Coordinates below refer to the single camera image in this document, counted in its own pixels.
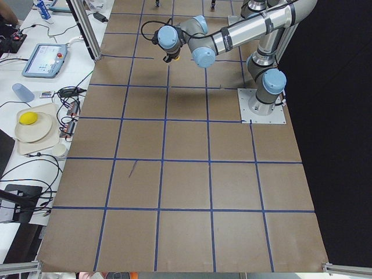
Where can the yellow lemon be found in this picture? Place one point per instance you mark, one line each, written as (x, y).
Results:
(28, 118)

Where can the beige plate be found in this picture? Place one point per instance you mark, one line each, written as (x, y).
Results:
(36, 131)

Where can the teach pendant tablet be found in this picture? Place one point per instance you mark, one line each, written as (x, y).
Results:
(46, 61)

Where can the white paper cup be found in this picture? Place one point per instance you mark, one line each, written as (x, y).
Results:
(60, 151)

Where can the beige tray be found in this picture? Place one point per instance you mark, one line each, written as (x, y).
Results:
(50, 140)

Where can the aluminium frame post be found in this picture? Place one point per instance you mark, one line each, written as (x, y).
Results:
(81, 18)

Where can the blue plastic cup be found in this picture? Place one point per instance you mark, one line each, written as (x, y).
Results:
(23, 93)

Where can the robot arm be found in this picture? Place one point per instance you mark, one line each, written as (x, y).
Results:
(260, 20)

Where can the black power adapter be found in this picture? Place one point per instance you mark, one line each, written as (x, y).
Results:
(100, 17)

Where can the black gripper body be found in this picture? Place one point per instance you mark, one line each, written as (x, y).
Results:
(170, 54)

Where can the orange usb hub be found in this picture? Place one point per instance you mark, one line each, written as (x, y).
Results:
(74, 108)
(67, 130)

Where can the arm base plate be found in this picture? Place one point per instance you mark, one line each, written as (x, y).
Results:
(254, 112)

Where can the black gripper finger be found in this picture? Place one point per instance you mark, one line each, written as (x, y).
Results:
(167, 59)

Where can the black monitor stand base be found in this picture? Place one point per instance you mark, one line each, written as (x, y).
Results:
(18, 202)

